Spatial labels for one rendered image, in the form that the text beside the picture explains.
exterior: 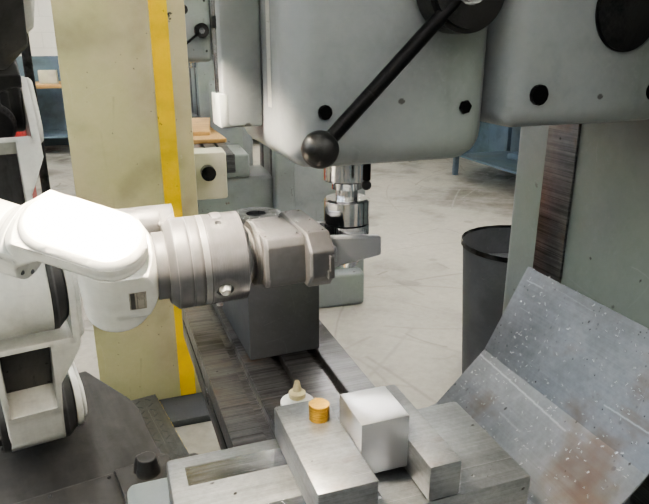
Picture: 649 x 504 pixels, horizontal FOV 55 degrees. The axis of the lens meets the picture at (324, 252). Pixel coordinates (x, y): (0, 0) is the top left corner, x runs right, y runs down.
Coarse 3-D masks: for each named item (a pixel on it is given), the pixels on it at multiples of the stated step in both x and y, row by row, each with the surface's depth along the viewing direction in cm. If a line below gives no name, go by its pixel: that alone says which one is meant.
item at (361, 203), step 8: (328, 200) 64; (336, 200) 63; (344, 200) 63; (352, 200) 63; (360, 200) 63; (368, 200) 64; (328, 208) 64; (336, 208) 63; (344, 208) 63; (352, 208) 63; (360, 208) 63
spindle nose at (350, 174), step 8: (328, 168) 62; (336, 168) 62; (344, 168) 61; (352, 168) 61; (360, 168) 62; (328, 176) 62; (336, 176) 62; (344, 176) 62; (352, 176) 62; (360, 176) 62; (344, 184) 62
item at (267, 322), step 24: (240, 216) 108; (264, 216) 108; (264, 288) 98; (288, 288) 99; (312, 288) 101; (240, 312) 104; (264, 312) 99; (288, 312) 101; (312, 312) 102; (240, 336) 106; (264, 336) 100; (288, 336) 102; (312, 336) 104
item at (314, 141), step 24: (432, 0) 48; (456, 0) 48; (480, 0) 49; (432, 24) 48; (456, 24) 49; (480, 24) 50; (408, 48) 48; (384, 72) 48; (360, 96) 48; (336, 120) 49; (312, 144) 47; (336, 144) 48
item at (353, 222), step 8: (368, 208) 64; (328, 216) 64; (336, 216) 63; (344, 216) 63; (352, 216) 63; (360, 216) 63; (368, 216) 64; (328, 224) 64; (336, 224) 63; (344, 224) 63; (352, 224) 63; (360, 224) 64; (368, 224) 65; (336, 232) 64; (344, 232) 63; (352, 232) 63; (360, 232) 64; (368, 232) 65
